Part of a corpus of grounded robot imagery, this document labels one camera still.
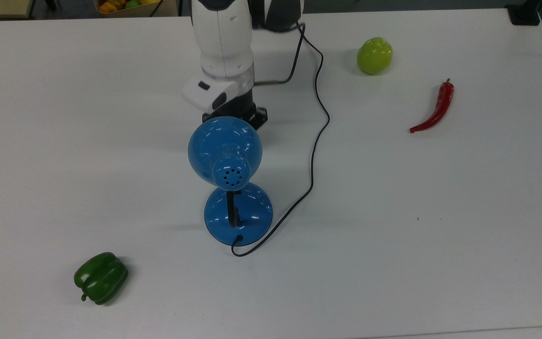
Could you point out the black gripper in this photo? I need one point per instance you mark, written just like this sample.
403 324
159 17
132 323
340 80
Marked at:
247 106

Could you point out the blue desk lamp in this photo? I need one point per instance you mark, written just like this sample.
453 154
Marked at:
226 150

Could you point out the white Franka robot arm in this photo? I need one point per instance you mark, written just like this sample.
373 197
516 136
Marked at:
224 42

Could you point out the green apple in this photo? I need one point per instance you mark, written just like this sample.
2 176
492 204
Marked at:
374 56

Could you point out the cardboard box of toy fruit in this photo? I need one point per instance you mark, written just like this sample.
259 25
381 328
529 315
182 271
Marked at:
130 7

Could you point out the red chili pepper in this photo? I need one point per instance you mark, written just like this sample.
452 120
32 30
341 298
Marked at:
442 106

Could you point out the green bell pepper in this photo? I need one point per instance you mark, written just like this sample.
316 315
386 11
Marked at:
101 278

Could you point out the black camera stand base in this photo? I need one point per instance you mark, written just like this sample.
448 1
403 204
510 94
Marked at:
524 14

